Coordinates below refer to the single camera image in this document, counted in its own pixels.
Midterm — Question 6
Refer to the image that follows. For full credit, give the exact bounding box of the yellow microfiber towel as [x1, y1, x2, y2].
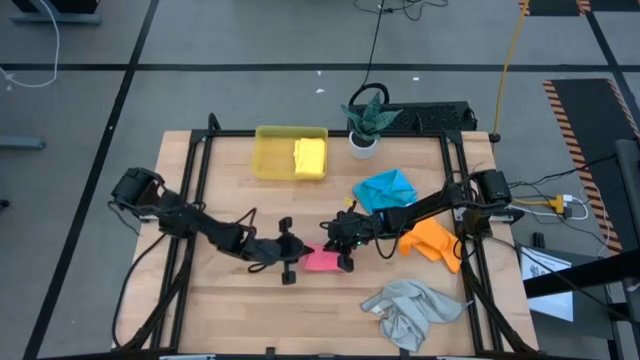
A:
[293, 137, 327, 177]

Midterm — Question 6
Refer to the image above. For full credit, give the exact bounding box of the pink microfiber towel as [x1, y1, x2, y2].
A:
[302, 242, 347, 274]

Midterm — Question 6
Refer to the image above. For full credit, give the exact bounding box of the yellow cable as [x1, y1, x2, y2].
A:
[488, 0, 531, 145]

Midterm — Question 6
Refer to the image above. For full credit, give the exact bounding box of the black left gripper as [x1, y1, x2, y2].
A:
[247, 216, 315, 287]

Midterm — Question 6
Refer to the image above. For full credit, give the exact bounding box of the yellow plastic bin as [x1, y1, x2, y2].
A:
[251, 124, 330, 182]

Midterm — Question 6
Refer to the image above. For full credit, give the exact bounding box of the orange microfiber towel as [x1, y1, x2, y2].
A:
[398, 216, 463, 275]

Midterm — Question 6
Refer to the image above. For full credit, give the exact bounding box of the grey desk foot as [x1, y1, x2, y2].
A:
[0, 135, 47, 151]
[8, 0, 104, 27]

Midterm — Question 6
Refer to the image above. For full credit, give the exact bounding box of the dark grey pole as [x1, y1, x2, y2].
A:
[613, 138, 640, 326]

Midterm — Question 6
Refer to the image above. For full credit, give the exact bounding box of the snake plant in white pot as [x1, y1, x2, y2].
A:
[340, 91, 404, 161]

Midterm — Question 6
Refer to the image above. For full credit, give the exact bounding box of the blue microfiber towel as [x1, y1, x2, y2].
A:
[351, 168, 419, 216]

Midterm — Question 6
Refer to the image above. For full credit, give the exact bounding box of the black perforated box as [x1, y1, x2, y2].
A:
[347, 101, 479, 135]

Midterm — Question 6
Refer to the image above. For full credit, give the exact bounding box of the black metal beam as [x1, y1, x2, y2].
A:
[522, 248, 640, 300]

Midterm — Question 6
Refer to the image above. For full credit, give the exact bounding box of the white charger cable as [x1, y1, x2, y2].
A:
[523, 193, 592, 222]

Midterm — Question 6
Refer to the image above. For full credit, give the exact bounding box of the black hazard-striped mat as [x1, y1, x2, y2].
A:
[542, 78, 640, 256]
[518, 0, 592, 17]

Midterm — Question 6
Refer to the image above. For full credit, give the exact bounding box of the grey microfiber towel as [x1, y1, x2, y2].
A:
[359, 278, 473, 353]

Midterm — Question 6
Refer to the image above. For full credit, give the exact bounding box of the black cable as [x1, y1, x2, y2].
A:
[348, 0, 450, 109]

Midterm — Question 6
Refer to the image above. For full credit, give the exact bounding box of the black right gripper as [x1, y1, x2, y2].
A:
[324, 199, 386, 274]

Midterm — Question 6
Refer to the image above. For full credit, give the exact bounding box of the white paper sheet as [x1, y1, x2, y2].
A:
[519, 246, 575, 323]

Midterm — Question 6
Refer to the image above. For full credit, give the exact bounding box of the black metal table frame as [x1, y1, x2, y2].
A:
[115, 112, 544, 360]

